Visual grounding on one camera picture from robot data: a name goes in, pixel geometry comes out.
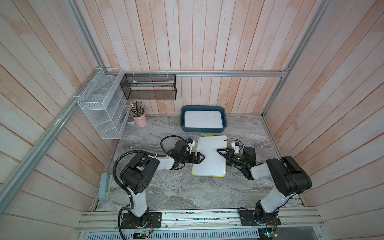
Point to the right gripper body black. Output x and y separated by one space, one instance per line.
237 161

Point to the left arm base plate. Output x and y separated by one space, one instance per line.
148 220

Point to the white wire mesh shelf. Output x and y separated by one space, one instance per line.
104 103

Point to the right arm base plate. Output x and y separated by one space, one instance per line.
258 217

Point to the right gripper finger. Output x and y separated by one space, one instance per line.
224 151
226 156

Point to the yellow whiteboard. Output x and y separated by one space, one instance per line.
214 165

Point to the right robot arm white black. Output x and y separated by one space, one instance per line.
288 176

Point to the pink pencil cup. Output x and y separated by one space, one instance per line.
137 111

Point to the black mesh wall basket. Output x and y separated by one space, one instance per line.
149 87

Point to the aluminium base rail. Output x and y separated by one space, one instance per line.
203 219

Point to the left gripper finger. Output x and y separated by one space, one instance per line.
199 156
195 161

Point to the teal plastic storage box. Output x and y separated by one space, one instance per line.
203 108

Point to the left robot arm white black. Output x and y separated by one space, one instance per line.
133 171

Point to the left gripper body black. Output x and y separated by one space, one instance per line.
185 157

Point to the blue whiteboard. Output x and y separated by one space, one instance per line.
203 120

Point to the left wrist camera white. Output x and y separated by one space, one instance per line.
190 143

